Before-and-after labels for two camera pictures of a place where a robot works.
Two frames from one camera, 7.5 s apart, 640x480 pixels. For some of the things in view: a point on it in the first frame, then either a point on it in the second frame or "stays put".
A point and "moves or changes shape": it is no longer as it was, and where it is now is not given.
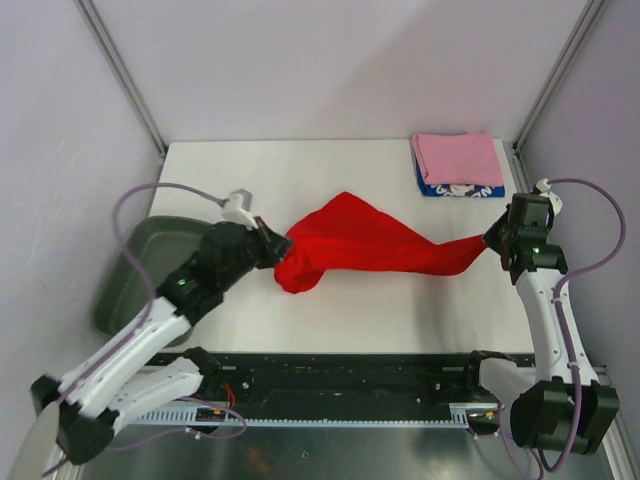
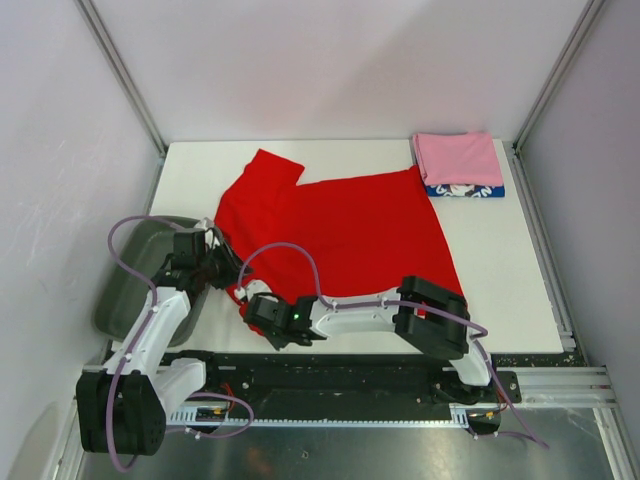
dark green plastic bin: x=123 y=287 stays put
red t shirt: x=351 y=232 moves or changes shape
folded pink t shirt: x=457 y=158 stays put
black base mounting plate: x=369 y=381 stays put
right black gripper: x=490 y=236 → x=278 y=341
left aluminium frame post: x=93 y=17 stays put
